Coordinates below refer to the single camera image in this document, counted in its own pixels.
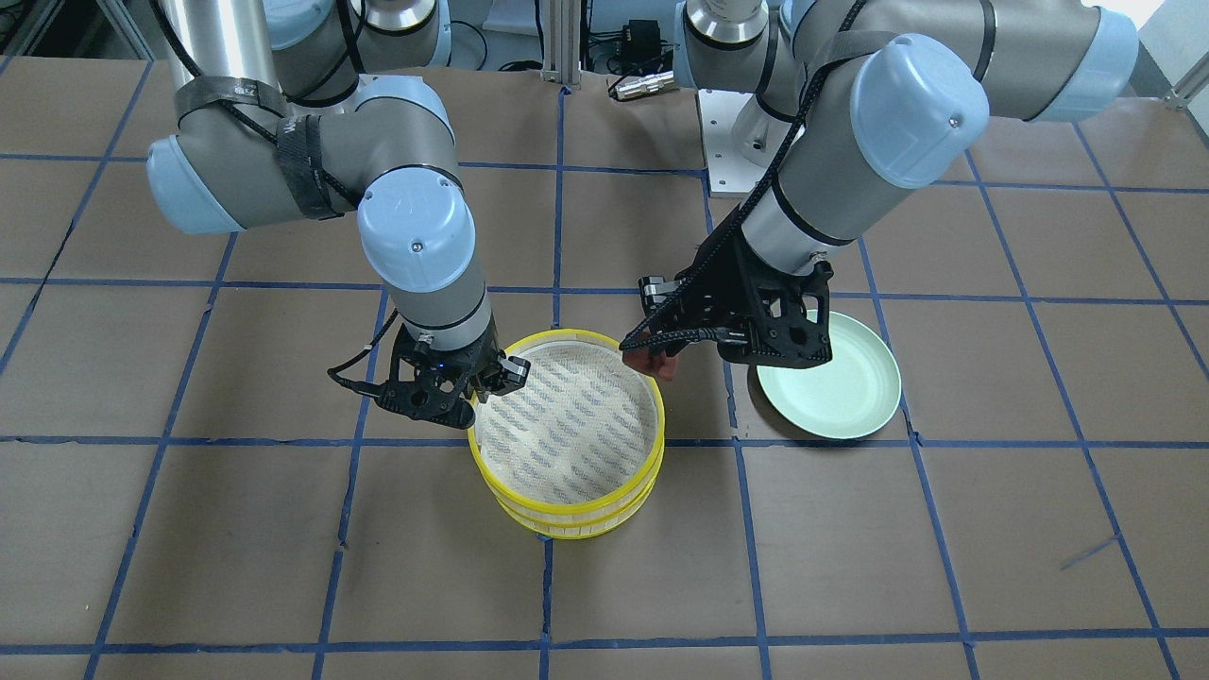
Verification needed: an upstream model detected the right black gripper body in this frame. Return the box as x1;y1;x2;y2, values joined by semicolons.
328;321;502;430

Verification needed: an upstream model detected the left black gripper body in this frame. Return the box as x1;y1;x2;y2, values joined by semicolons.
676;231;833;369

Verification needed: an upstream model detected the brown bun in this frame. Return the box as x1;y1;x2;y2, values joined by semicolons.
623;348;679;382

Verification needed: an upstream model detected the yellow steamer basket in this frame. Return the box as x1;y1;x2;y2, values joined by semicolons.
488;469;659;538
468;329;666;513

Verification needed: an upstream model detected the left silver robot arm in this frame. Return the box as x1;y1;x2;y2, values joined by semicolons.
621;1;1139;375

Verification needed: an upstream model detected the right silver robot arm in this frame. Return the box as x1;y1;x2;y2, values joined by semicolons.
146;1;530;430

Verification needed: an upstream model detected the light green plate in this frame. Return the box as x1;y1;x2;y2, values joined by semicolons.
757;313;902;439

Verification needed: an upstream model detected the black power box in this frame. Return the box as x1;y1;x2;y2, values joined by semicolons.
617;19;663;64

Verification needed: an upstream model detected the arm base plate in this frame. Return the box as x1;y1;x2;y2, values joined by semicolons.
698;90;791;198

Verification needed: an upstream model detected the silver cable connector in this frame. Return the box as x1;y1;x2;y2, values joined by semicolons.
607;73;679;102

